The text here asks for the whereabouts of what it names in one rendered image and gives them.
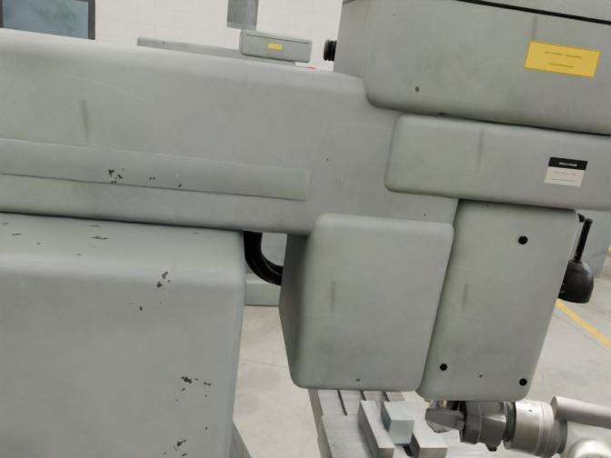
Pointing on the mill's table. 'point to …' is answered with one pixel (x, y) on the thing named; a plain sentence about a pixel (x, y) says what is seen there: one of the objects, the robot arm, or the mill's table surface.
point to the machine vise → (378, 438)
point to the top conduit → (329, 50)
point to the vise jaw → (425, 435)
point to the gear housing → (499, 163)
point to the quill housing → (496, 300)
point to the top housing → (484, 59)
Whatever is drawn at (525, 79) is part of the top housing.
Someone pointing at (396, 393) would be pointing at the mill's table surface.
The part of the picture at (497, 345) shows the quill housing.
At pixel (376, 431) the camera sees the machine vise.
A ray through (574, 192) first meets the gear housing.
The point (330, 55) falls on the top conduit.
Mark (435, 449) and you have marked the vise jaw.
